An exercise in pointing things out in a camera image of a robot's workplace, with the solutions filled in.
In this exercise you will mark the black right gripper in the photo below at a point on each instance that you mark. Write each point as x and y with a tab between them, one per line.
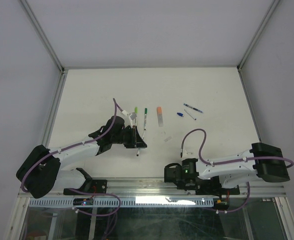
182	186

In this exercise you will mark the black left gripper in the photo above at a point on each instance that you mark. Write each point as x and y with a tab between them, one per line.
136	141

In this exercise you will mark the silver pen lime end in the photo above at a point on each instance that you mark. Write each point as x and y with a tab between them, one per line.
136	112

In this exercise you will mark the white pen green end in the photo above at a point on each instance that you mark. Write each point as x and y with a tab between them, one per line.
145	118

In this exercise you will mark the orange capped grey highlighter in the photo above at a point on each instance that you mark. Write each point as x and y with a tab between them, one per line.
160	116

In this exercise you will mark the blue capped pen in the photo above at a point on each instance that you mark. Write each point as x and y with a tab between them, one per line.
193	108

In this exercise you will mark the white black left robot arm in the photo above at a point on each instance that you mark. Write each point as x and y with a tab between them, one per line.
45	170

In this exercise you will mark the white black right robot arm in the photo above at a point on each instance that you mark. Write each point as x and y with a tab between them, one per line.
215	176

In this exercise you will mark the small circuit board right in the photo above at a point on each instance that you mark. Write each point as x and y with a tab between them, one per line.
221	205

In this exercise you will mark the small circuit board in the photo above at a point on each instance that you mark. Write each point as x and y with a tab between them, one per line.
83	202
221	205

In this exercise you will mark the small circuit board left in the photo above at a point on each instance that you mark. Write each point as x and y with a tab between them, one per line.
83	202

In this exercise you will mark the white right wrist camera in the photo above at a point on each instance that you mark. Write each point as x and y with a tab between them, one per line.
184	153

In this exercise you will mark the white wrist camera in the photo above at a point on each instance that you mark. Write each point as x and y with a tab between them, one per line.
184	153
129	118

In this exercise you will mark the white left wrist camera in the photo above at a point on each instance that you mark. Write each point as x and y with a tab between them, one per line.
129	118

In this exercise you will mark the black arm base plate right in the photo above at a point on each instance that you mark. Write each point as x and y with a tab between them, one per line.
213	187

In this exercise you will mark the aluminium table edge rail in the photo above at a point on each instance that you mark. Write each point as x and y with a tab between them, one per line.
130	187

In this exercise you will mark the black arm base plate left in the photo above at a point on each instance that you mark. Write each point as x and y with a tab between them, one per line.
93	186

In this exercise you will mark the white slotted cable duct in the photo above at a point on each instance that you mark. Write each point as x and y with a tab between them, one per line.
126	202

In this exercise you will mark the left aluminium frame post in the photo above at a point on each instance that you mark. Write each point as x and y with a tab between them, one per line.
41	34

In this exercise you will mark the aluminium frame post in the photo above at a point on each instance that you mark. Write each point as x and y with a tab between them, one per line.
258	33
41	34

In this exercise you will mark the right aluminium frame post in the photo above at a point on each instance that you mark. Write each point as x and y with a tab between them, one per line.
258	33

